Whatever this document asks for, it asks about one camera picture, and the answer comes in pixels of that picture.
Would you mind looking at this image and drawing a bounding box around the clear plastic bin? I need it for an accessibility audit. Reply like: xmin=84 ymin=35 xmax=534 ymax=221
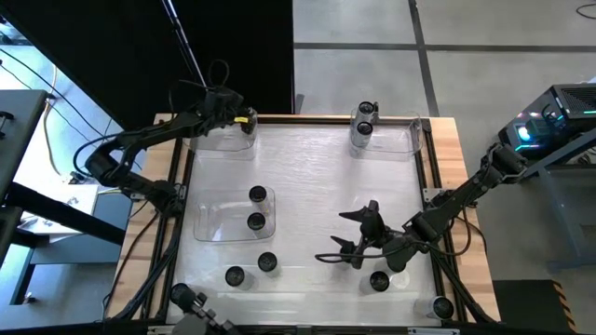
xmin=348 ymin=110 xmax=424 ymax=162
xmin=192 ymin=184 xmax=277 ymax=243
xmin=188 ymin=107 xmax=259 ymax=154

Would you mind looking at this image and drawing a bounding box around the white printed box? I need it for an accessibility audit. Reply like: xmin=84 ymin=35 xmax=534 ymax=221
xmin=20 ymin=183 xmax=100 ymax=236

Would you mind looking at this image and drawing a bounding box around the black aluminium table frame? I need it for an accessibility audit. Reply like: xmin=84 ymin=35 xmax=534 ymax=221
xmin=105 ymin=114 xmax=499 ymax=335

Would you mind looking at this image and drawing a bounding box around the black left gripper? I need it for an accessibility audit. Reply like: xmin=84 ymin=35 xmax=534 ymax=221
xmin=199 ymin=87 xmax=259 ymax=126

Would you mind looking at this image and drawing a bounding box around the dark grey desk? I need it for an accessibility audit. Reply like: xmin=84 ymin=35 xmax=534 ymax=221
xmin=0 ymin=89 xmax=49 ymax=201

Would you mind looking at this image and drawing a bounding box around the black desk leg frame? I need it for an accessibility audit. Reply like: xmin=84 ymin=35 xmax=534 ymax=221
xmin=0 ymin=181 xmax=128 ymax=308

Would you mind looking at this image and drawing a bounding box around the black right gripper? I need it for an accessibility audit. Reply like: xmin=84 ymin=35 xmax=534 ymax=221
xmin=331 ymin=200 xmax=427 ymax=274

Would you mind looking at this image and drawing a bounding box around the black desktop computer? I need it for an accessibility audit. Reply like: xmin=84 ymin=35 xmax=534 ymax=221
xmin=496 ymin=82 xmax=596 ymax=163

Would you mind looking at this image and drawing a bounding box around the red band Celsius can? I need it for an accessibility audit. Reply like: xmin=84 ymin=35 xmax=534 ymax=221
xmin=224 ymin=265 xmax=256 ymax=290

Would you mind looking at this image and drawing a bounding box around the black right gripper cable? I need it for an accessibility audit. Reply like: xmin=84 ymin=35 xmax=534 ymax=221
xmin=315 ymin=232 xmax=471 ymax=264

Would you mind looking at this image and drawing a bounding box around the thin metal pole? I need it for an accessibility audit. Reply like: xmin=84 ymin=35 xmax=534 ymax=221
xmin=160 ymin=0 xmax=209 ymax=87

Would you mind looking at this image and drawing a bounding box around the grey metal stand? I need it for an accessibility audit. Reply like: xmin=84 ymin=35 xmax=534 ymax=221
xmin=511 ymin=127 xmax=596 ymax=274

